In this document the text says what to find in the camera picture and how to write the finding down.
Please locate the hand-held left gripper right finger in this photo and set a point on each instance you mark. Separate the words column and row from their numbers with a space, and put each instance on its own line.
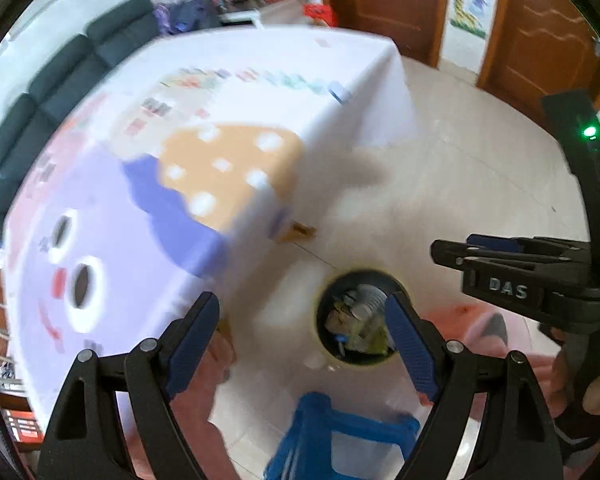
column 410, row 345

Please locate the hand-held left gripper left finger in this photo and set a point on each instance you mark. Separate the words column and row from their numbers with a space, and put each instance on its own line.
column 190, row 345

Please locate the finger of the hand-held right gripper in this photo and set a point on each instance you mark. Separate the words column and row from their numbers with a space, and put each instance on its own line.
column 500, row 242
column 480, row 260

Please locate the black trash bin yellow rim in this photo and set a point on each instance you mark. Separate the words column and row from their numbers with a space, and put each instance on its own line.
column 330, row 300

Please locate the orange plastic stool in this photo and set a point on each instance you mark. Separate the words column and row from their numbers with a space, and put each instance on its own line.
column 480, row 320

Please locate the person's left leg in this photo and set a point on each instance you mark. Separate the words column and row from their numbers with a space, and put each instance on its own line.
column 195, row 435

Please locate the blue plastic stool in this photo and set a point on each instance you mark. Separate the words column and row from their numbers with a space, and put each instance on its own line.
column 350, row 420

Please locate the cartoon printed tablecloth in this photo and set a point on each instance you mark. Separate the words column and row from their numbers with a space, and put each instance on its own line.
column 180, row 160

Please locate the brown wooden door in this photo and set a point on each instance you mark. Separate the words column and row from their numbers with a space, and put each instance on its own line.
column 390, row 5
column 540, row 35

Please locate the dark teal sofa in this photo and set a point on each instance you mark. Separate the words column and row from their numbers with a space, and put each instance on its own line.
column 55, row 90

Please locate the small red gift box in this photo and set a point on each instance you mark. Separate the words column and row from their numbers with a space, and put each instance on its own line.
column 320, row 12

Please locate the white side table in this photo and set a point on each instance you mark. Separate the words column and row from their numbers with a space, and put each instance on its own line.
column 280, row 12

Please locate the purple bag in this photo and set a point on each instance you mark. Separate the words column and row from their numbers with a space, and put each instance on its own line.
column 190, row 10

